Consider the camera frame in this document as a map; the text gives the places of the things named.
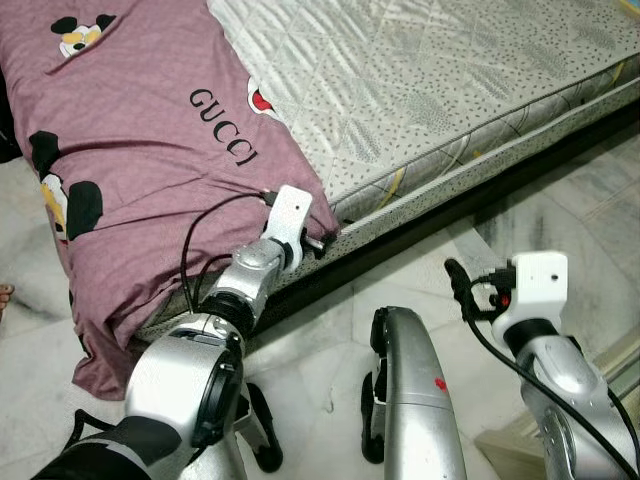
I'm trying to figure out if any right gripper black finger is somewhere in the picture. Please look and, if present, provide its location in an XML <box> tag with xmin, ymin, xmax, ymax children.
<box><xmin>444</xmin><ymin>259</ymin><xmax>477</xmax><ymax>313</ymax></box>

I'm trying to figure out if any white quilted mattress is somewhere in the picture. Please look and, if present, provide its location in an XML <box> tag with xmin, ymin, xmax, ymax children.
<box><xmin>130</xmin><ymin>0</ymin><xmax>640</xmax><ymax>341</ymax></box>

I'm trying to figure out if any silver left robot leg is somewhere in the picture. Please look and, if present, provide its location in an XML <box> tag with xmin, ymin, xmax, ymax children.
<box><xmin>215</xmin><ymin>380</ymin><xmax>286</xmax><ymax>476</ymax></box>

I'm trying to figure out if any dark bed frame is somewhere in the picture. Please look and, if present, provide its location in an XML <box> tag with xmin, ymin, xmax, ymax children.
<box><xmin>250</xmin><ymin>95</ymin><xmax>640</xmax><ymax>331</ymax></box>

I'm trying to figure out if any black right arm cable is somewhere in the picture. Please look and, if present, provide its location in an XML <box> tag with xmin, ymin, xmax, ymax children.
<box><xmin>458</xmin><ymin>280</ymin><xmax>640</xmax><ymax>480</ymax></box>

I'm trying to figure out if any silver right robot leg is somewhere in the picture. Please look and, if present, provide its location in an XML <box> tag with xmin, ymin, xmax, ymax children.
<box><xmin>360</xmin><ymin>306</ymin><xmax>469</xmax><ymax>480</ymax></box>

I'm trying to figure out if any silver robot leg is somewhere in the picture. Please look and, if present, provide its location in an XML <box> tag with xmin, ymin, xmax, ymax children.
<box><xmin>215</xmin><ymin>380</ymin><xmax>286</xmax><ymax>476</ymax></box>
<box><xmin>360</xmin><ymin>306</ymin><xmax>469</xmax><ymax>480</ymax></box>

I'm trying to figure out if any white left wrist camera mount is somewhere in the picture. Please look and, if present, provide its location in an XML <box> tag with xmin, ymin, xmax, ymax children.
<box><xmin>262</xmin><ymin>185</ymin><xmax>314</xmax><ymax>271</ymax></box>

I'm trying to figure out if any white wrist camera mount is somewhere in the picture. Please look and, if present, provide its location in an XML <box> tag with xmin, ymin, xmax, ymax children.
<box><xmin>262</xmin><ymin>185</ymin><xmax>314</xmax><ymax>271</ymax></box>
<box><xmin>492</xmin><ymin>251</ymin><xmax>569</xmax><ymax>346</ymax></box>

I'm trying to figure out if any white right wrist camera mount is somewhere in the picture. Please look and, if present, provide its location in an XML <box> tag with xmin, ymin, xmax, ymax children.
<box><xmin>492</xmin><ymin>251</ymin><xmax>569</xmax><ymax>346</ymax></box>

